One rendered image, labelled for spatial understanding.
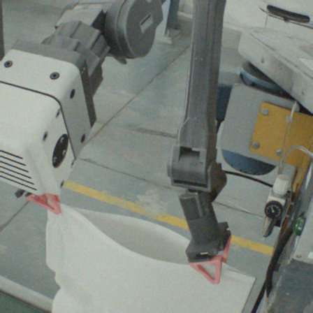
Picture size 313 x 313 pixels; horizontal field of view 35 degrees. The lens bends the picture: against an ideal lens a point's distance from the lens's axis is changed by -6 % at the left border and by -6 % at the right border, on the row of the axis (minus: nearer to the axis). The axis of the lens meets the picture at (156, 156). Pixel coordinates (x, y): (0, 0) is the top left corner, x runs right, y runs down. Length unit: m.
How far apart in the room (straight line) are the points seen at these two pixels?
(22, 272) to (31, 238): 0.26
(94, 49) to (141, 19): 0.08
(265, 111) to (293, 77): 0.16
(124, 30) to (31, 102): 0.17
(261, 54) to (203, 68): 0.20
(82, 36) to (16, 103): 0.13
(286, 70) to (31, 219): 1.97
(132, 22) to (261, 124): 0.59
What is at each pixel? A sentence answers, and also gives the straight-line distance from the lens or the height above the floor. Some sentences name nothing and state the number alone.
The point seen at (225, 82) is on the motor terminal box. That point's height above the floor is 1.30.
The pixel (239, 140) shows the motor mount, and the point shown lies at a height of 1.19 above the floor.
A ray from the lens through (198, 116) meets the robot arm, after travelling 0.91.
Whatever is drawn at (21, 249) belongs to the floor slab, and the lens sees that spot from 2.55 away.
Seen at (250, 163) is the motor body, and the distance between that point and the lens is 1.22.
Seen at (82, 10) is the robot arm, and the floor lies 1.54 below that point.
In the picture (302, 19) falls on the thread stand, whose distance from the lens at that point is 0.99.
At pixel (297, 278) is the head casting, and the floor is 1.17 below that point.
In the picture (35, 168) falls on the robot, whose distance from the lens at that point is 0.51.
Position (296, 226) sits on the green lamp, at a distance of 0.75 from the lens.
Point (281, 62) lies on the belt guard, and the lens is 1.02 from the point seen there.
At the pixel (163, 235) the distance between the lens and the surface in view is 1.12.
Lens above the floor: 1.70
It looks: 30 degrees down
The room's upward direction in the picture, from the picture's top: 11 degrees clockwise
